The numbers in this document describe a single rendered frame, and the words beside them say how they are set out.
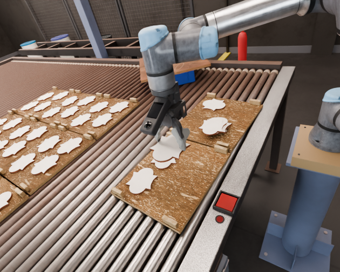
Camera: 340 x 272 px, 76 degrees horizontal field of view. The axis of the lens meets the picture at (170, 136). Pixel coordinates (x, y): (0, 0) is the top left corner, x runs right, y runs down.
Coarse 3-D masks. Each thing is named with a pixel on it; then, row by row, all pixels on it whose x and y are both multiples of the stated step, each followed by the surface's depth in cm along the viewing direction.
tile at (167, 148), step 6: (162, 138) 76; (168, 138) 75; (174, 138) 75; (156, 144) 74; (162, 144) 73; (168, 144) 73; (174, 144) 72; (186, 144) 71; (156, 150) 72; (162, 150) 71; (168, 150) 70; (174, 150) 70; (180, 150) 69; (156, 156) 69; (162, 156) 69; (168, 156) 68; (174, 156) 68
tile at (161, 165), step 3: (153, 159) 100; (171, 159) 98; (174, 159) 97; (153, 162) 99; (156, 162) 98; (159, 162) 98; (162, 162) 97; (165, 162) 97; (168, 162) 96; (171, 162) 96; (174, 162) 96; (156, 165) 97; (159, 165) 96; (162, 165) 96; (165, 165) 95; (168, 165) 95; (159, 168) 95; (162, 168) 95; (165, 168) 95
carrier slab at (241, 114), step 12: (228, 108) 122; (240, 108) 120; (252, 108) 117; (192, 120) 120; (228, 120) 113; (240, 120) 111; (252, 120) 110; (192, 132) 111; (228, 132) 106; (240, 132) 104; (204, 144) 103
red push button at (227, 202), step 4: (220, 196) 80; (224, 196) 79; (228, 196) 79; (232, 196) 79; (220, 200) 78; (224, 200) 78; (228, 200) 78; (232, 200) 77; (236, 200) 77; (216, 204) 77; (220, 204) 77; (224, 204) 77; (228, 204) 76; (232, 204) 76; (224, 208) 76; (228, 208) 75; (232, 208) 75
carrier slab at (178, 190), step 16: (192, 144) 104; (144, 160) 102; (176, 160) 98; (192, 160) 96; (208, 160) 94; (224, 160) 92; (128, 176) 96; (160, 176) 92; (176, 176) 90; (192, 176) 89; (208, 176) 87; (128, 192) 89; (144, 192) 87; (160, 192) 86; (176, 192) 84; (192, 192) 83; (144, 208) 81; (160, 208) 80; (176, 208) 78; (192, 208) 77
